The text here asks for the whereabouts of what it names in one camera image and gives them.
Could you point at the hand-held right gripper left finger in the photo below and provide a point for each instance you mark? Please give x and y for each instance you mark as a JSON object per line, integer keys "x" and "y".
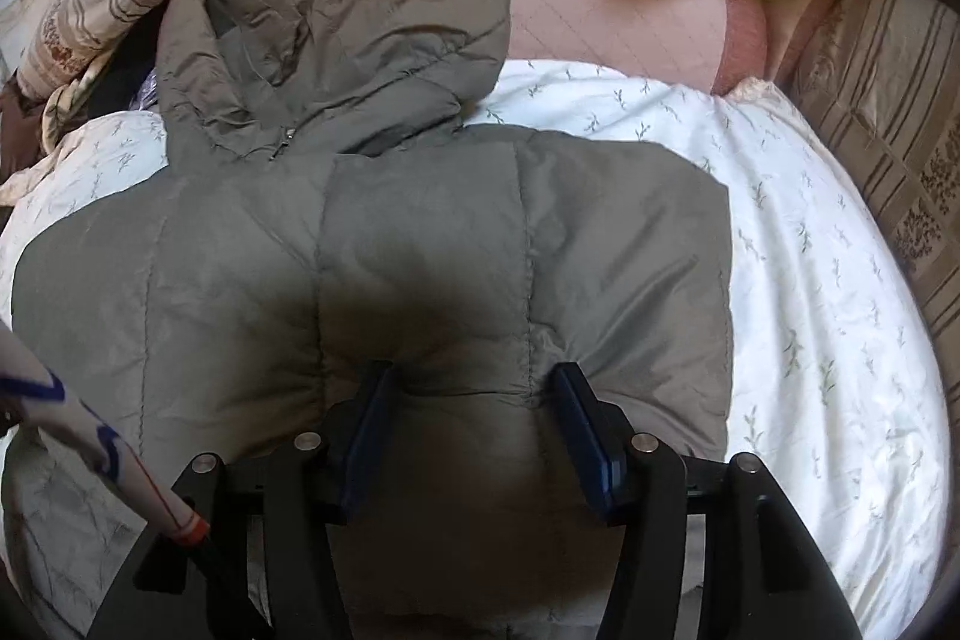
{"x": 369, "y": 437}

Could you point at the beige striped sofa cushion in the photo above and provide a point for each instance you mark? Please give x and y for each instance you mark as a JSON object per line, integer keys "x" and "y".
{"x": 892, "y": 108}

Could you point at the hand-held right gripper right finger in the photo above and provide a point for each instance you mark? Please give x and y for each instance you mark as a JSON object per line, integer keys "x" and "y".
{"x": 592, "y": 445}

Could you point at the grey hooded down jacket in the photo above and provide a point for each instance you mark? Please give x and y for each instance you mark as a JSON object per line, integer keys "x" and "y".
{"x": 420, "y": 220}

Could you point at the black cloth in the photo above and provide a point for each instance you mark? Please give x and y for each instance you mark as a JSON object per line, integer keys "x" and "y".
{"x": 120, "y": 81}

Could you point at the cream leaf-print blanket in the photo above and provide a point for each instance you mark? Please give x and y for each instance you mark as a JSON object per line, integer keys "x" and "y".
{"x": 67, "y": 104}

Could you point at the white leaf-print bed sheet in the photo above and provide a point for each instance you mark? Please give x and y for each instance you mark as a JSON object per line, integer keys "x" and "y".
{"x": 810, "y": 310}

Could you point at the brown cloth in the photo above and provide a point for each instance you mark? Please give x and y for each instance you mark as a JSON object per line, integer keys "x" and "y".
{"x": 19, "y": 130}

